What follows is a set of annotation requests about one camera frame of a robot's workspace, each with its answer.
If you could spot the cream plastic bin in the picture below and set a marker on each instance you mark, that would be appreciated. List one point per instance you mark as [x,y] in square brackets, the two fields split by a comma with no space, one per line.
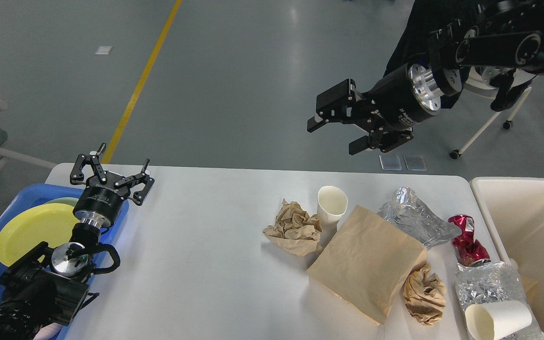
[513,210]

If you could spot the black jacket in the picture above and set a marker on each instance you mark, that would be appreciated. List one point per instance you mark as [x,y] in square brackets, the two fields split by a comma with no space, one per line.
[425,17]

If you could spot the crushed red can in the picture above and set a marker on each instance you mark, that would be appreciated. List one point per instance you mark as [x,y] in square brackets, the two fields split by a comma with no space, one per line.
[469,250]

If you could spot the white paper cup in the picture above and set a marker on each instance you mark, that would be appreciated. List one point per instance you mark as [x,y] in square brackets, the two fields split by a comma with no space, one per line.
[332,204]
[493,321]

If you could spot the yellow plastic plate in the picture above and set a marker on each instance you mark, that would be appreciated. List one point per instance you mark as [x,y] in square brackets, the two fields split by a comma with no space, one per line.
[52,223]

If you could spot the pale green plate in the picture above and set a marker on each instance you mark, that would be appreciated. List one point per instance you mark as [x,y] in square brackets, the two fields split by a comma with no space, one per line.
[69,200]

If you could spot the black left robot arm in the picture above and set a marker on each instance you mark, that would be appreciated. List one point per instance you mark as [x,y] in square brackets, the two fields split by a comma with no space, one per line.
[50,284]

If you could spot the clear floor plate left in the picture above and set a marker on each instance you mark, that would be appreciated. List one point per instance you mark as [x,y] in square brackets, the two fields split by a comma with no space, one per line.
[390,162]

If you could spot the crumpled clear plastic wrap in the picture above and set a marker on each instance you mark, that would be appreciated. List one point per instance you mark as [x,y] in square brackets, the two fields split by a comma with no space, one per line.
[406,211]

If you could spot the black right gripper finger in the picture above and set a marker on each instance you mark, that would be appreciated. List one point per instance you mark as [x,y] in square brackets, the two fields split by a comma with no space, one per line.
[384,139]
[341,103]

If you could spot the pink ribbed mug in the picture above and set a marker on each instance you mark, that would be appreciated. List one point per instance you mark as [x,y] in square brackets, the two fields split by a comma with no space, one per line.
[48,332]

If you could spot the brown paper bag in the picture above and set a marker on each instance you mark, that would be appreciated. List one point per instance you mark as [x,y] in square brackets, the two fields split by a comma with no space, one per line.
[367,262]

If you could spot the clear floor plate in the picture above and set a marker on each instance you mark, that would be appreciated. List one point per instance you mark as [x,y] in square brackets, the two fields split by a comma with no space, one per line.
[390,162]
[415,162]

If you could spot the clear floor plate right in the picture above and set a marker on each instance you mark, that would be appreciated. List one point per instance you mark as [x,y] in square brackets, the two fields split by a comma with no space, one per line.
[415,162]

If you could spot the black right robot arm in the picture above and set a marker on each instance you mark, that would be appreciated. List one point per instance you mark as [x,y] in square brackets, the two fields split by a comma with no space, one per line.
[442,42]

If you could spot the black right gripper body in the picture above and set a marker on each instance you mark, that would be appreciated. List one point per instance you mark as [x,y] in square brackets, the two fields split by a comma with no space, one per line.
[402,99]

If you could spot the brown paper ball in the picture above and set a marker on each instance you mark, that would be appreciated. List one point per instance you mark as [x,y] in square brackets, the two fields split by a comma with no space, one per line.
[294,230]
[424,296]

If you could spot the white office chair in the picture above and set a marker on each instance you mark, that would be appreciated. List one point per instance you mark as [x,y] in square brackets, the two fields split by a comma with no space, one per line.
[479,83]

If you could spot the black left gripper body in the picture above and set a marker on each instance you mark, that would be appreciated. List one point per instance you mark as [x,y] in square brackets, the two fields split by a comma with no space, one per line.
[101,202]

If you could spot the blue plastic tray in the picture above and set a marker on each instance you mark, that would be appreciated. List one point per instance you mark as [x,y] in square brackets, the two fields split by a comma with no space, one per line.
[51,246]

